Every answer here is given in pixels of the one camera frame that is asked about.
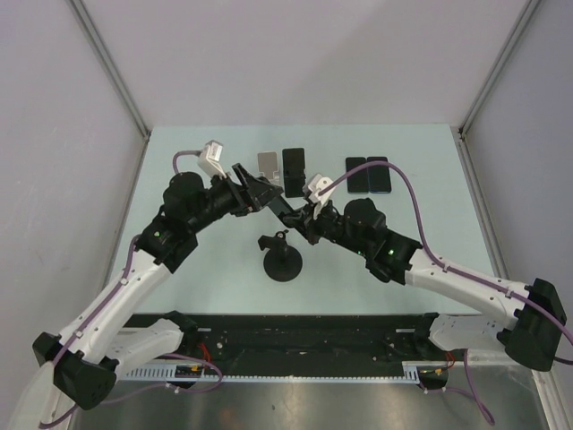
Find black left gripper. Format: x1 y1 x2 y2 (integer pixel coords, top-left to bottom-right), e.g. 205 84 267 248
187 164 283 234

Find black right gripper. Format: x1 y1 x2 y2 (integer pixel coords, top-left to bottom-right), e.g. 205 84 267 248
286 196 371 256

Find white folding phone stand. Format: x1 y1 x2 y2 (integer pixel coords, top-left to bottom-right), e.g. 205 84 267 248
257 151 281 185

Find teal smartphone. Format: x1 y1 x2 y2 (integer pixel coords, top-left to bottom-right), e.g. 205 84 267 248
345 157 369 194

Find blue smartphone dark screen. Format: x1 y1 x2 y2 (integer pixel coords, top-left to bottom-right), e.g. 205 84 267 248
367 165 392 194

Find black round-base phone stand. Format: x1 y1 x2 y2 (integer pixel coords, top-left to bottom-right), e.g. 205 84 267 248
258 230 303 282

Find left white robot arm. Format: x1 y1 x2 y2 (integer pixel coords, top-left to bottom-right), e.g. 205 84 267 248
32 164 283 410

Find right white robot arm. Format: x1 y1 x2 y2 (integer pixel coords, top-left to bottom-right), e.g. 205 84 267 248
279 198 567 372

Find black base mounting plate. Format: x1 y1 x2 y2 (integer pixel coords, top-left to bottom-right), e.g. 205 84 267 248
129 311 469 377

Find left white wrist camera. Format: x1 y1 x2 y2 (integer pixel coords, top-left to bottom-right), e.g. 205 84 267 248
197 140 227 178

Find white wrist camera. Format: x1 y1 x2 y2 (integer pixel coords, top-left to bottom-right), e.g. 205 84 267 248
197 140 227 178
304 174 333 219

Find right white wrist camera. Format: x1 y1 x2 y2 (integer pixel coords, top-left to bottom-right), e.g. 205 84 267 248
304 174 333 219

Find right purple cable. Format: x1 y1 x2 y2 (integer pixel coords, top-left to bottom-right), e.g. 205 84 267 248
320 162 569 426

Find purple cable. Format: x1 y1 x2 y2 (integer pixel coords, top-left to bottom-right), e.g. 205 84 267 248
38 150 225 427
320 162 569 426

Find right aluminium corner post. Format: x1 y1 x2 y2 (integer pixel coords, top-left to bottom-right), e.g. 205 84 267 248
456 0 545 135

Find aluminium corner post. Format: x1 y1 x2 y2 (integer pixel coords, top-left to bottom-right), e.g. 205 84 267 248
456 0 545 135
66 0 151 142

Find white slotted cable duct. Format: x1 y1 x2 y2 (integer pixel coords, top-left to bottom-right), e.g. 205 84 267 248
120 360 420 384

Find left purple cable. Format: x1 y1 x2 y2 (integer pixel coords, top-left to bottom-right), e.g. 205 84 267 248
38 150 225 427

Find left aluminium corner post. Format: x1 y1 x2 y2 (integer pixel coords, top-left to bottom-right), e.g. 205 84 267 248
66 0 151 142

